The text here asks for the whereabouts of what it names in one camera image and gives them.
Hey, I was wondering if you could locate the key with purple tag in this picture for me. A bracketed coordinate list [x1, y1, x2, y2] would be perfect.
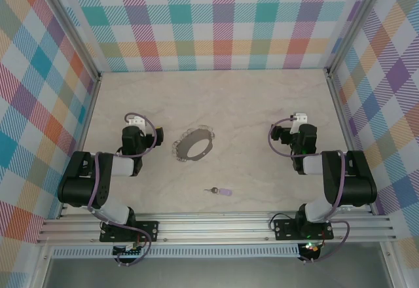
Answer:
[203, 187, 232, 197]

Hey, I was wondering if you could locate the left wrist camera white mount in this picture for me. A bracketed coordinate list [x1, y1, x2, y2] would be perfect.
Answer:
[126, 113, 147, 129]

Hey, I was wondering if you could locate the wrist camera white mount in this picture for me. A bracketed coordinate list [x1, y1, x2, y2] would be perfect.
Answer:
[291, 112, 309, 132]
[126, 113, 147, 129]

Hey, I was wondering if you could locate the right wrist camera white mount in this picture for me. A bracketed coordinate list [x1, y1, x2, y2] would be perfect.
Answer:
[291, 112, 309, 132]

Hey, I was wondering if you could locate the aluminium side rail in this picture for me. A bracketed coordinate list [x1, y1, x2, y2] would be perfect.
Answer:
[327, 70, 374, 215]
[55, 73, 102, 220]

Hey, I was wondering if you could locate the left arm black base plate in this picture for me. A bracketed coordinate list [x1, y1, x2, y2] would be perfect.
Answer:
[100, 221, 160, 243]

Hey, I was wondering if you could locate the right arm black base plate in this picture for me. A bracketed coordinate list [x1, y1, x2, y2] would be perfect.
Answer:
[273, 219, 335, 242]

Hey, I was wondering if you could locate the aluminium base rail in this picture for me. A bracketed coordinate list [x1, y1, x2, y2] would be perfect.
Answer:
[35, 211, 395, 245]

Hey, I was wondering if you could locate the white slotted cable duct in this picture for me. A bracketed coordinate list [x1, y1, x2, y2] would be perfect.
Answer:
[52, 243, 301, 259]

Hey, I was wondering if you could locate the aluminium corner post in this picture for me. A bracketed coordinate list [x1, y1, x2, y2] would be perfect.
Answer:
[326, 0, 393, 77]
[38, 0, 101, 79]

